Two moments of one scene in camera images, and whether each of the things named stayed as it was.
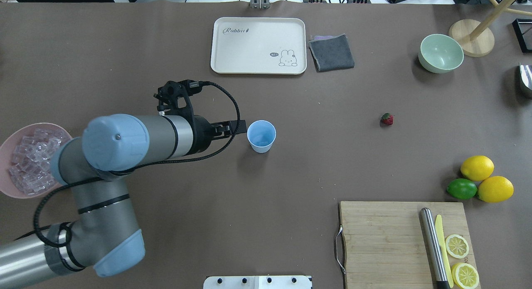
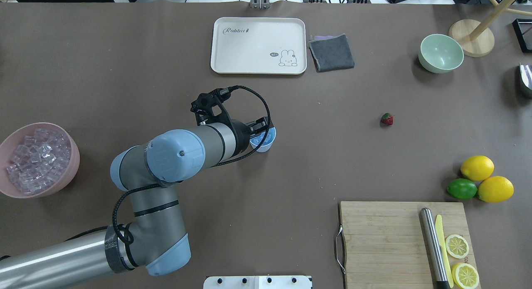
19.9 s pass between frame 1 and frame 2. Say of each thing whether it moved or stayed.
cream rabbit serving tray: stayed
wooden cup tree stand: stayed
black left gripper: moved
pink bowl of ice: stayed
